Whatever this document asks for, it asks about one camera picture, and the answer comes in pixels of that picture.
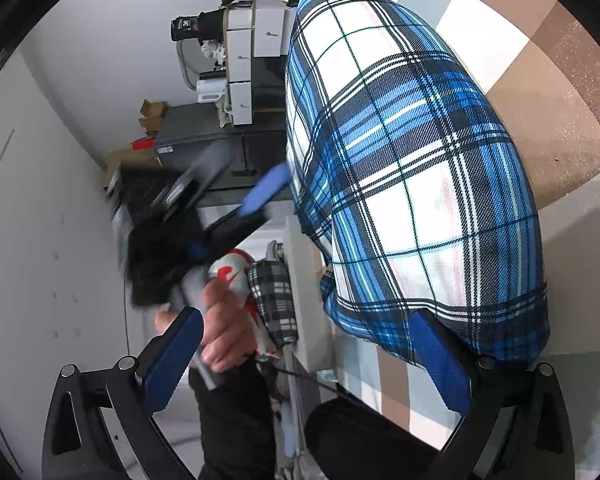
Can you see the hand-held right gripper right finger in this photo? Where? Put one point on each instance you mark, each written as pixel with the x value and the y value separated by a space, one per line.
pixel 442 365

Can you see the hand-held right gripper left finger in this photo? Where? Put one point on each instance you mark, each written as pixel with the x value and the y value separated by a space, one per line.
pixel 172 360

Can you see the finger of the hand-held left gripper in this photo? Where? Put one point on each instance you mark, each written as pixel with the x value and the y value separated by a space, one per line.
pixel 205 170
pixel 267 190

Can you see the blue white plaid shirt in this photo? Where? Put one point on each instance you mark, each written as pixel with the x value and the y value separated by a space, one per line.
pixel 405 160

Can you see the person's left forearm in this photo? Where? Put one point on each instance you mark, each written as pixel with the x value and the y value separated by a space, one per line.
pixel 235 425

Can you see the person's left hand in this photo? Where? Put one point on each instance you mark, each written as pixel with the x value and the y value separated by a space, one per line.
pixel 227 325

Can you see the dark grey fridge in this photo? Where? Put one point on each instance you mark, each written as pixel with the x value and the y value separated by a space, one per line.
pixel 220 135

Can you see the red paper bag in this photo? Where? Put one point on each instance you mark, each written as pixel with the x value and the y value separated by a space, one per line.
pixel 142 146

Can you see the open cardboard box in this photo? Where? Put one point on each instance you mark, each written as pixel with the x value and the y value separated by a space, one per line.
pixel 152 117

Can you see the white electric kettle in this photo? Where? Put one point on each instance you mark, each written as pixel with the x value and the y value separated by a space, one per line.
pixel 210 91

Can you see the tall brown cardboard box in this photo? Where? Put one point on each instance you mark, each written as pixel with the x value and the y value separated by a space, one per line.
pixel 125 165

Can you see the person's leg in black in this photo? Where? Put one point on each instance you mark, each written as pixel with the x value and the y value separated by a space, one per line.
pixel 370 440

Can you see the black white plaid pillow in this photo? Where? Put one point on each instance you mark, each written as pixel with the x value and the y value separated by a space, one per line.
pixel 275 300

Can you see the white desk with drawers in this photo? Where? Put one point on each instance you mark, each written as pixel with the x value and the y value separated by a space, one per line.
pixel 240 60

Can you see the white crumpled bag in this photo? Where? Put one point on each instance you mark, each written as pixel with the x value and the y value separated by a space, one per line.
pixel 212 52

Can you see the black labelled cylinder box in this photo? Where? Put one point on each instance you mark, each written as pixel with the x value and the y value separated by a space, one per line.
pixel 184 29

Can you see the brown blue checked blanket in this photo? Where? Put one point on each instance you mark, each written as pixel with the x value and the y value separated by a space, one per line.
pixel 530 85

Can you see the grey arched frame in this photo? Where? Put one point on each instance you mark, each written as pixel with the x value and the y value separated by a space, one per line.
pixel 181 67

